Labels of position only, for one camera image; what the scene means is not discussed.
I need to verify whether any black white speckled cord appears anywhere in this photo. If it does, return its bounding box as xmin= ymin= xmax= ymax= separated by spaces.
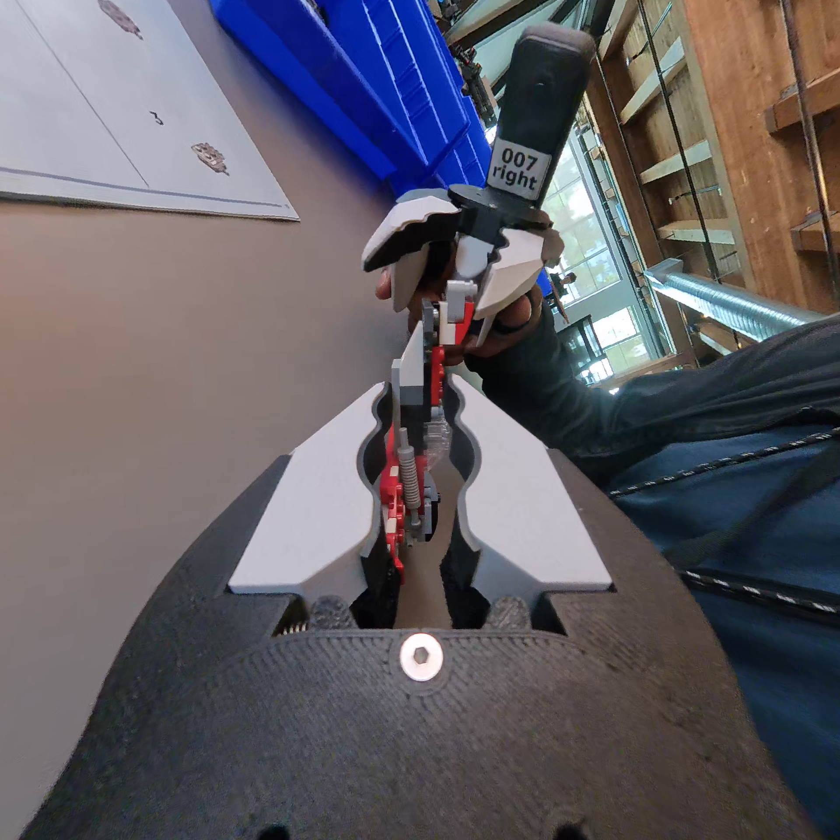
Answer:
xmin=607 ymin=428 xmax=840 ymax=497
xmin=681 ymin=567 xmax=840 ymax=613

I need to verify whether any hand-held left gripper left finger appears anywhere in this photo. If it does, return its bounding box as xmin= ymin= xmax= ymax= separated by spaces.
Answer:
xmin=228 ymin=382 xmax=395 ymax=598

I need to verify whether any blue plastic bin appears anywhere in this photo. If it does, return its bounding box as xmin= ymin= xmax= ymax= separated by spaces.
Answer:
xmin=210 ymin=0 xmax=475 ymax=181
xmin=430 ymin=108 xmax=503 ymax=193

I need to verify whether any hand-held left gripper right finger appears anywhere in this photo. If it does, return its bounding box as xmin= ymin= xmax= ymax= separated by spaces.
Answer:
xmin=446 ymin=375 xmax=614 ymax=606

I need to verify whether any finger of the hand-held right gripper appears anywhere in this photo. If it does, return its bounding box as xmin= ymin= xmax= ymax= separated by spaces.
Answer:
xmin=361 ymin=193 xmax=465 ymax=314
xmin=454 ymin=225 xmax=567 ymax=347

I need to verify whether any person's right forearm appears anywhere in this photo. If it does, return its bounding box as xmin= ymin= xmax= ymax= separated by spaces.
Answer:
xmin=462 ymin=315 xmax=840 ymax=490

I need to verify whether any red and grey toy plane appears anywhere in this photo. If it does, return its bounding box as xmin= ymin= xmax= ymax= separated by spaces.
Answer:
xmin=379 ymin=279 xmax=478 ymax=586

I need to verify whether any open instruction booklet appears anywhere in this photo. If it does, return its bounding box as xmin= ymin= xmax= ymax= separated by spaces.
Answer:
xmin=0 ymin=0 xmax=301 ymax=222

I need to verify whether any black shoulder strap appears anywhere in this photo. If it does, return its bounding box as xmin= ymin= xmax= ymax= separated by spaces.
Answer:
xmin=666 ymin=453 xmax=840 ymax=568

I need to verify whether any person's right hand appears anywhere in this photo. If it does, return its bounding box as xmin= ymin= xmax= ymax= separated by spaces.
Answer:
xmin=374 ymin=241 xmax=547 ymax=361

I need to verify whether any silver air duct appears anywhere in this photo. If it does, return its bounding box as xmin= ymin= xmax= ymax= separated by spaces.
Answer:
xmin=645 ymin=258 xmax=829 ymax=343

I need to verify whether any grey desk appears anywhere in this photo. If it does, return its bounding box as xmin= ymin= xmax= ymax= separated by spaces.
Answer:
xmin=0 ymin=0 xmax=473 ymax=840

